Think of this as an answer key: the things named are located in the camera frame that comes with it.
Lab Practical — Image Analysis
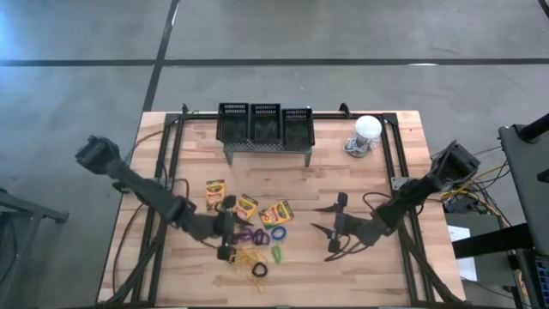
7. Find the grey cart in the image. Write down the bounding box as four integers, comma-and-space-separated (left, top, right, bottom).
498, 123, 549, 258

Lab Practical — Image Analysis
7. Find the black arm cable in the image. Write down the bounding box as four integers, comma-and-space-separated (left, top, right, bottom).
324, 191, 394, 262
171, 177, 192, 203

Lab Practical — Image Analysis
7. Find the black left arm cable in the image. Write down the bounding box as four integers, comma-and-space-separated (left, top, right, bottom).
171, 177, 192, 203

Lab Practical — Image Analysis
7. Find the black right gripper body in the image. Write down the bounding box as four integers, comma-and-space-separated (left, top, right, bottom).
326, 191, 361, 254

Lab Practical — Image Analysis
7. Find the black crossbar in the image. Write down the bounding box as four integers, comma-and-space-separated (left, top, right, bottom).
452, 222, 533, 259

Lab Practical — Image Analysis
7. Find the grey side table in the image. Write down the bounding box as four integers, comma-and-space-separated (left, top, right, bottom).
0, 187, 69, 304

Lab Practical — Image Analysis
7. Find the grey perforated metal shelf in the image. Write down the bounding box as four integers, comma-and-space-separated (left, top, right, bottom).
222, 139, 313, 167

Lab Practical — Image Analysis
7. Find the mixed cable bundle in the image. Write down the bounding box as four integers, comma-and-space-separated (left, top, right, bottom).
439, 161, 514, 228

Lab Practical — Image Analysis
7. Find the white mushroom-shaped lamp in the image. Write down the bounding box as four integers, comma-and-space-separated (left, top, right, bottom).
354, 114, 383, 148

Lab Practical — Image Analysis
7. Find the brown cable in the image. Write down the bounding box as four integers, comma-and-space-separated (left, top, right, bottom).
112, 128, 166, 297

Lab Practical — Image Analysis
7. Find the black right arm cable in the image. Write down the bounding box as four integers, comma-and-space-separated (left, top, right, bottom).
324, 191, 394, 262

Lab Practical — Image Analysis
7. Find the yellow green crayon box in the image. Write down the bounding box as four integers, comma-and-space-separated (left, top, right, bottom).
233, 193, 259, 222
204, 179, 226, 211
258, 200, 295, 230

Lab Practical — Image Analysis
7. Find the white paper sheet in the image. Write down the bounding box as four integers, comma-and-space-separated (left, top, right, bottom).
447, 225, 479, 282

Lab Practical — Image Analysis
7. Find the yellow rubber band bundle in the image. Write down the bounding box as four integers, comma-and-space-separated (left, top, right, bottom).
229, 246, 269, 276

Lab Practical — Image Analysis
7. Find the blue keyboard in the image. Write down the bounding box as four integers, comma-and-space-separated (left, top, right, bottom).
534, 257, 549, 297

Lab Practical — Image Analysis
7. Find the black pole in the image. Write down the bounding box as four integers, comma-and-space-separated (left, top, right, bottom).
517, 112, 549, 143

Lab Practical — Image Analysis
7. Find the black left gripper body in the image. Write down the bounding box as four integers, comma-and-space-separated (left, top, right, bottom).
214, 194, 241, 262

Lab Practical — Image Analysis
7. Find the black aluminium table frame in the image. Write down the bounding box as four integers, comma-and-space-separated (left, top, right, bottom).
105, 102, 467, 306

